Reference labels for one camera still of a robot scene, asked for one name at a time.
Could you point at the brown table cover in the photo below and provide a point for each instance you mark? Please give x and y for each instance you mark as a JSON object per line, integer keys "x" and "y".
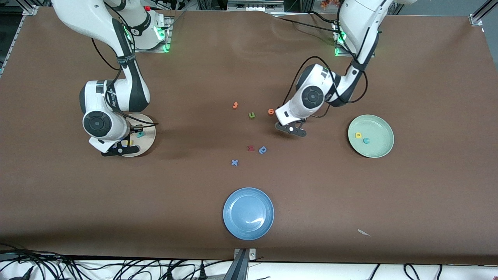
{"x": 194, "y": 77}

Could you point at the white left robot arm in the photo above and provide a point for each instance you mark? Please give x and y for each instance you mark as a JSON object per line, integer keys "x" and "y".
{"x": 362, "y": 15}

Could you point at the blue foam letter p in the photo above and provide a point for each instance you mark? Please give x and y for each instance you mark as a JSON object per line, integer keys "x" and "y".
{"x": 263, "y": 150}

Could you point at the blue plate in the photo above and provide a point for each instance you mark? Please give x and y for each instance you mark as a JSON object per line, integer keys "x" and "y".
{"x": 248, "y": 214}

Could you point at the aluminium frame profile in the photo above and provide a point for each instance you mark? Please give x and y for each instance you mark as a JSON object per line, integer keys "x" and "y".
{"x": 476, "y": 19}
{"x": 30, "y": 8}

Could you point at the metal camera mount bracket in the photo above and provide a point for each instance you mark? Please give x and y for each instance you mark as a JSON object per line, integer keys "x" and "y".
{"x": 241, "y": 264}

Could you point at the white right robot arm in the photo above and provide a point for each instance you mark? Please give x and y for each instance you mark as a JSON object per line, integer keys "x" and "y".
{"x": 85, "y": 15}

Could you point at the beige brown plate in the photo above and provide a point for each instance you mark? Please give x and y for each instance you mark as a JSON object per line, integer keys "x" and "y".
{"x": 148, "y": 142}

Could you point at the grey metal box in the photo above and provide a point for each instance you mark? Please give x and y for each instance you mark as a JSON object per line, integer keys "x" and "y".
{"x": 255, "y": 5}

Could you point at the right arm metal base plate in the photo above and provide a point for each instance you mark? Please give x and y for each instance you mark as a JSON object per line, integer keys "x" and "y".
{"x": 168, "y": 39}

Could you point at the teal foam letter b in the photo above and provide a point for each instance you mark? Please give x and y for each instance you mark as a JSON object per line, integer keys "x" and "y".
{"x": 140, "y": 134}

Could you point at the pale green plate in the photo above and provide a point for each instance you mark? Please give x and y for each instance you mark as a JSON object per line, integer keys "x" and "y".
{"x": 379, "y": 130}

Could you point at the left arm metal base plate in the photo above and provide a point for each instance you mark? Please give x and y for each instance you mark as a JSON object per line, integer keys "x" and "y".
{"x": 337, "y": 52}

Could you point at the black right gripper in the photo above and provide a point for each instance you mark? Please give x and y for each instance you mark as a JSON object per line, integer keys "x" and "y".
{"x": 131, "y": 137}

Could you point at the white paper scrap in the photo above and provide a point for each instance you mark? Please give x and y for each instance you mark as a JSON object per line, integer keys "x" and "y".
{"x": 363, "y": 232}

